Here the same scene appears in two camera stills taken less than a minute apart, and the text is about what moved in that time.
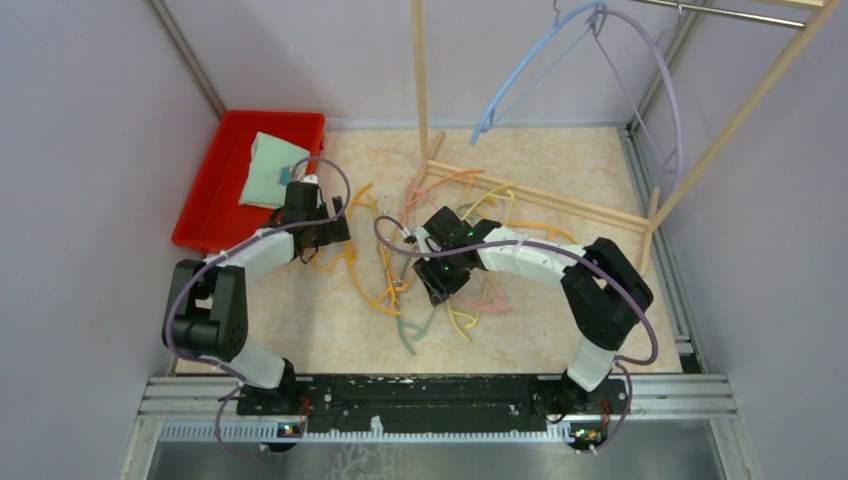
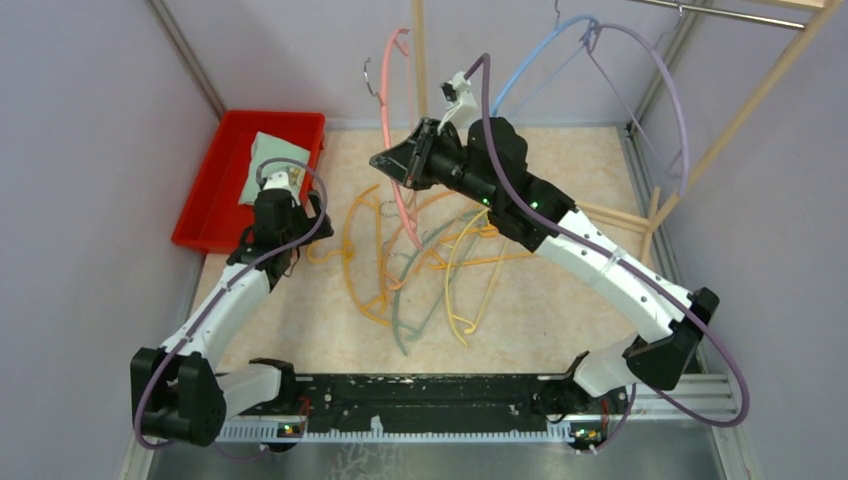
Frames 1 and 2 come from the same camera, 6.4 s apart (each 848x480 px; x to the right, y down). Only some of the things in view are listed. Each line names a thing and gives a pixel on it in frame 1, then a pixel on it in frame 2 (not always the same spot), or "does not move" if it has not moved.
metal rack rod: x=725 y=13 does not move
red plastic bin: x=214 y=220 does not move
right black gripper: x=439 y=289 → x=408 y=161
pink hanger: x=492 y=303 → x=400 y=35
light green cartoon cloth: x=269 y=155 does not move
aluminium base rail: x=206 y=409 does not move
